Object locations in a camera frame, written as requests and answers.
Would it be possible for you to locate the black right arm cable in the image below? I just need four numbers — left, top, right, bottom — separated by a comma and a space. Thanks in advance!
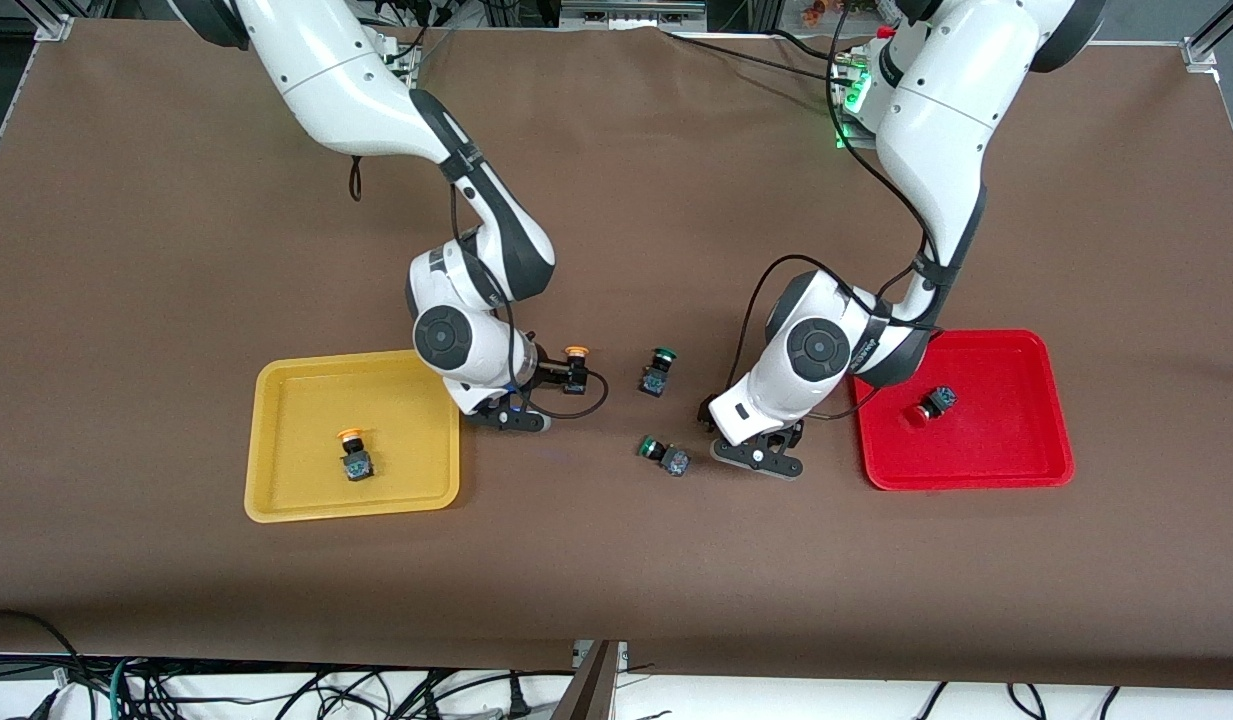
349, 150, 610, 421

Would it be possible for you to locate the yellow plastic tray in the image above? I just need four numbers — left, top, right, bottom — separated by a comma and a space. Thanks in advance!
244, 349, 463, 524

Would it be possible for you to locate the green push button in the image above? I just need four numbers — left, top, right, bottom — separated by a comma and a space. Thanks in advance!
637, 434, 693, 479
638, 346, 678, 399

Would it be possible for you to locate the brown table mat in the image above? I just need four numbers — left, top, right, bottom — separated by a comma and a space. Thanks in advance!
0, 20, 1233, 691

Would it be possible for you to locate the aluminium table leg profile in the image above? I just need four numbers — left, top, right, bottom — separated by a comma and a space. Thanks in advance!
550, 640, 629, 720

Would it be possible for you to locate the red plastic tray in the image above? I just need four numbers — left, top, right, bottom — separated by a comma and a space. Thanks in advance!
848, 329, 1076, 492

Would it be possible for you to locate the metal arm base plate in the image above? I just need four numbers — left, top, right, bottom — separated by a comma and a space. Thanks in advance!
831, 48, 882, 151
374, 28, 423, 83

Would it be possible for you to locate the aluminium rail behind table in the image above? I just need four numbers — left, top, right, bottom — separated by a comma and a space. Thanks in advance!
560, 0, 708, 29

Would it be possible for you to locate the black cable across mat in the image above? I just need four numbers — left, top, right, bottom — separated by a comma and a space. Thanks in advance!
661, 28, 877, 81

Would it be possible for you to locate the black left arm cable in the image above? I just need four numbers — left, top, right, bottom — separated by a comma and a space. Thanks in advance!
728, 40, 945, 423

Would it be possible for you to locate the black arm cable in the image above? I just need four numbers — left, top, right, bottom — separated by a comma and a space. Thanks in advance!
728, 40, 945, 423
349, 150, 610, 421

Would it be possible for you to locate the green cable under table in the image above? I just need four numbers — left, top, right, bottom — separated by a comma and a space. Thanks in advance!
104, 656, 137, 720

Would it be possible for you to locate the black cable under table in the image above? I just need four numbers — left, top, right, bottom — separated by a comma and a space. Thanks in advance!
0, 609, 85, 720

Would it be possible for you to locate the red push button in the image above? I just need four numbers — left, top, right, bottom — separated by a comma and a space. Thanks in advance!
899, 384, 959, 432

